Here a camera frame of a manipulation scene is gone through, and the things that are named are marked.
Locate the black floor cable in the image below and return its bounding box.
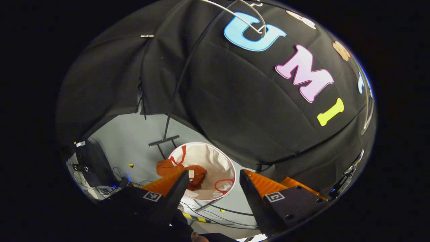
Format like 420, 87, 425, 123
178, 198, 266, 232

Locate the black clothes rack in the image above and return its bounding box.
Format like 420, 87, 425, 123
148, 0, 235, 159

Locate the bundle of black cables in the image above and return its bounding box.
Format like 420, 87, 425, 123
67, 161, 143, 201

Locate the black backdrop cloth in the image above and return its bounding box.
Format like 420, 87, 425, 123
55, 0, 377, 196

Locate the white laundry hamper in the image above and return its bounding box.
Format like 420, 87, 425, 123
168, 142, 237, 201

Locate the orange corduroy jacket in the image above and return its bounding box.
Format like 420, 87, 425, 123
156, 159, 207, 191

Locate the person's dark clothing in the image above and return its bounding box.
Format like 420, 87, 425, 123
168, 208, 242, 242

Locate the white plastic hanger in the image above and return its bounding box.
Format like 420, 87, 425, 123
201, 0, 268, 38

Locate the black equipment case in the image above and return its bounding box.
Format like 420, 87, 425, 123
69, 137, 119, 189

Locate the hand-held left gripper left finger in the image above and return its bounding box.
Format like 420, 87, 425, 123
99, 170, 191, 232

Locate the yellow black striped tape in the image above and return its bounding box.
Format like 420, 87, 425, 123
182, 212, 210, 223

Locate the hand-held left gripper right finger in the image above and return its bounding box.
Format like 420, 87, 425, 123
239, 169, 329, 236

